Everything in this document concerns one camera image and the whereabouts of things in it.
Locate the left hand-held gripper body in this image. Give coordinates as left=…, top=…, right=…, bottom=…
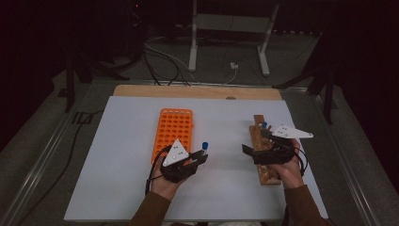
left=159, top=138, right=205, bottom=185

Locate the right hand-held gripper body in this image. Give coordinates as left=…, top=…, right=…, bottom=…
left=252, top=124, right=314, bottom=166

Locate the wooden test tube rack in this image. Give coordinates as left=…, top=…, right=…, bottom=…
left=248, top=114, right=282, bottom=186

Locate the orange plastic test tube rack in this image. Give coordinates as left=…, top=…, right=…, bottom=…
left=151, top=107, right=195, bottom=166

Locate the person's right hand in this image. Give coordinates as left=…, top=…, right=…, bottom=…
left=269, top=139, right=305, bottom=190

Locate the person's left hand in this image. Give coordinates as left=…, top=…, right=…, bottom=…
left=150, top=154, right=186, bottom=202

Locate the white table sheet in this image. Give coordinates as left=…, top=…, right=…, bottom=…
left=63, top=95, right=328, bottom=222

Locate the black tripod stand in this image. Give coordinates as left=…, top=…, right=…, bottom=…
left=64, top=46, right=130, bottom=113
left=272, top=62, right=338, bottom=125

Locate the dark equipment with red light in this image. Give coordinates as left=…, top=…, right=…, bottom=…
left=125, top=0, right=149, bottom=60

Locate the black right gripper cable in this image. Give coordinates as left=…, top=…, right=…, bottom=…
left=293, top=145, right=310, bottom=177

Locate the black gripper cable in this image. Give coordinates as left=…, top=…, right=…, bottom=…
left=293, top=145, right=310, bottom=177
left=144, top=145, right=173, bottom=196

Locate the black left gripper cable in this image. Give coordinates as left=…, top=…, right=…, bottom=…
left=144, top=145, right=173, bottom=196

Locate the white plug with cable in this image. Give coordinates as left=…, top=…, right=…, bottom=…
left=223, top=61, right=239, bottom=85

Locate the black floor cable bundle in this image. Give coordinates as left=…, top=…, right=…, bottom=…
left=141, top=40, right=201, bottom=88

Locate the long black floor cable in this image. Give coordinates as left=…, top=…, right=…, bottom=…
left=15, top=109, right=105, bottom=226

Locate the white metal stand frame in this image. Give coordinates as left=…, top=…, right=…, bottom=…
left=187, top=0, right=280, bottom=77

